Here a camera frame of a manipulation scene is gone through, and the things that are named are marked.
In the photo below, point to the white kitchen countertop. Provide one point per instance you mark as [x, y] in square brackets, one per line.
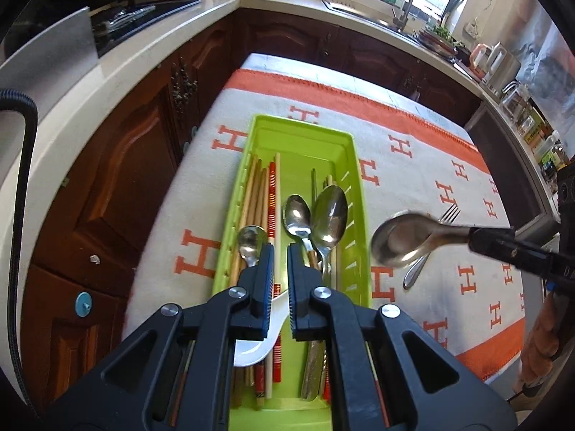
[94, 105]

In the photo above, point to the bamboo chopstick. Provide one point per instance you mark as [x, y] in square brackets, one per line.
[256, 199]
[247, 197]
[262, 201]

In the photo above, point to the cream orange H-pattern blanket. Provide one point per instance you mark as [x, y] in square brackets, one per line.
[410, 158]

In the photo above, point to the person's right hand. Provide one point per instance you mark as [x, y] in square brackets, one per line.
[541, 344]

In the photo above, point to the cream chopstick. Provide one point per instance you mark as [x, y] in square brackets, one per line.
[277, 286]

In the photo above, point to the green plastic utensil tray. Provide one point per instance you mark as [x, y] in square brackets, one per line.
[312, 158]

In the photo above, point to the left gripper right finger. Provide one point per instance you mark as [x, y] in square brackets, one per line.
[386, 372]

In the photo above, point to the black gas stove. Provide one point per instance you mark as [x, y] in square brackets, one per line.
[115, 25]

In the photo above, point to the small steel spoon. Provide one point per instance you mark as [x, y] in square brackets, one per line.
[297, 220]

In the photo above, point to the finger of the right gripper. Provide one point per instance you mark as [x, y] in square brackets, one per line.
[499, 244]

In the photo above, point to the large steel serving spoon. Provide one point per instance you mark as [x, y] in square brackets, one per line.
[409, 236]

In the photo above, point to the medium steel spoon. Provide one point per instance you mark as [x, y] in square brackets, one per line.
[326, 229]

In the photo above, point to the teal cabinet knob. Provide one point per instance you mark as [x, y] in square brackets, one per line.
[83, 304]

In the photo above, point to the dark wooden kitchen cabinets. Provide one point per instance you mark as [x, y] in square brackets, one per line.
[101, 217]

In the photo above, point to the glass kettle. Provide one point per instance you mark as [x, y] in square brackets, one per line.
[515, 101]

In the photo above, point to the white ceramic spoon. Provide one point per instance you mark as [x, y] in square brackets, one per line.
[250, 352]

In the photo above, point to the steel kitchen faucet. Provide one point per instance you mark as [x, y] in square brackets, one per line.
[401, 20]

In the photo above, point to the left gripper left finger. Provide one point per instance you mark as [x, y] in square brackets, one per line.
[174, 371]

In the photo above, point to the red patterned chopstick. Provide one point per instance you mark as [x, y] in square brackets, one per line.
[268, 364]

